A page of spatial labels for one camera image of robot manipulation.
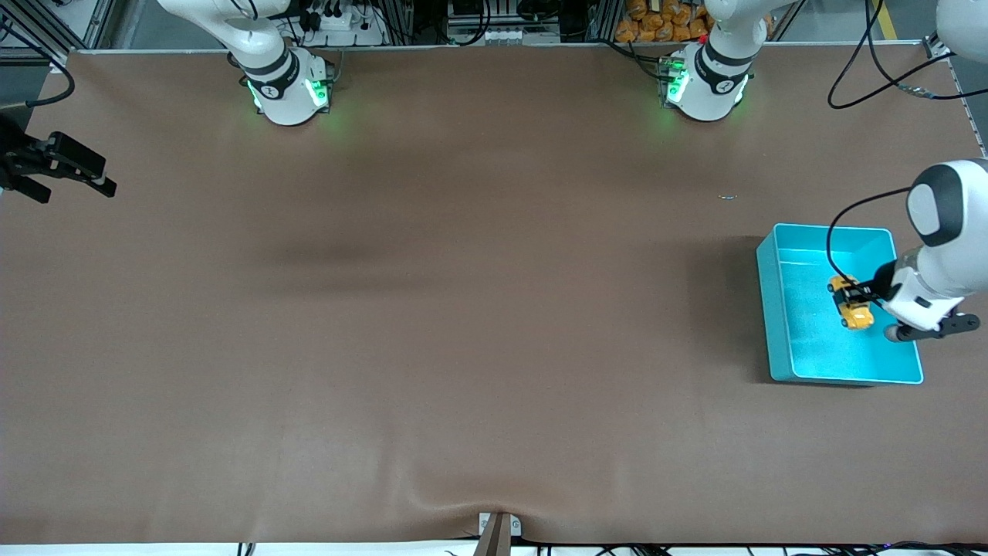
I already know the yellow beetle toy car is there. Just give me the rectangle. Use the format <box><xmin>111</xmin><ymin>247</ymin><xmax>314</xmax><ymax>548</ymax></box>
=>
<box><xmin>827</xmin><ymin>276</ymin><xmax>875</xmax><ymax>331</ymax></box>

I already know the teal plastic storage bin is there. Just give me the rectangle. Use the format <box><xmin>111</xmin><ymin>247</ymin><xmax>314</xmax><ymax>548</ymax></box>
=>
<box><xmin>755</xmin><ymin>223</ymin><xmax>924</xmax><ymax>385</ymax></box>

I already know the white power strip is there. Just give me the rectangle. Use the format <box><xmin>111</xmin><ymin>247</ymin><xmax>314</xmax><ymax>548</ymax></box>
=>
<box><xmin>297</xmin><ymin>6</ymin><xmax>388</xmax><ymax>47</ymax></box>

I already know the bag of orange items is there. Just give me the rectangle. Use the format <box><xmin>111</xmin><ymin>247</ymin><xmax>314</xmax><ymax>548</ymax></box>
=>
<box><xmin>615</xmin><ymin>0</ymin><xmax>715</xmax><ymax>43</ymax></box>

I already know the brown table mat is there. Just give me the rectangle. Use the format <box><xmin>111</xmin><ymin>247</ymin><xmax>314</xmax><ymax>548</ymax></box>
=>
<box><xmin>0</xmin><ymin>45</ymin><xmax>988</xmax><ymax>545</ymax></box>

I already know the brown slanted bar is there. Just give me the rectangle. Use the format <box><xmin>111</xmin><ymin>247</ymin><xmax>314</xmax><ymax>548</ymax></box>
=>
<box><xmin>472</xmin><ymin>514</ymin><xmax>513</xmax><ymax>556</ymax></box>

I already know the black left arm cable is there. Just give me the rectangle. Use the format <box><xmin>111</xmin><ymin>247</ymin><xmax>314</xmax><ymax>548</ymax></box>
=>
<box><xmin>826</xmin><ymin>0</ymin><xmax>966</xmax><ymax>288</ymax></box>

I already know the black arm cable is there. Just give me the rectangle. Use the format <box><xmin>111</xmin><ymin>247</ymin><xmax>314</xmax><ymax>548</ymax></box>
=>
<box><xmin>826</xmin><ymin>0</ymin><xmax>966</xmax><ymax>288</ymax></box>
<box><xmin>0</xmin><ymin>23</ymin><xmax>76</xmax><ymax>107</ymax></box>

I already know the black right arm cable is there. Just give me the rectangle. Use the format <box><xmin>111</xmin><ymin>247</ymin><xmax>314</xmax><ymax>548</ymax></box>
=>
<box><xmin>0</xmin><ymin>23</ymin><xmax>76</xmax><ymax>107</ymax></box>

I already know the grey metal bracket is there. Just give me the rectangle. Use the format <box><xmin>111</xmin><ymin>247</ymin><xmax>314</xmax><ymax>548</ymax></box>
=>
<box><xmin>479</xmin><ymin>512</ymin><xmax>523</xmax><ymax>537</ymax></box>

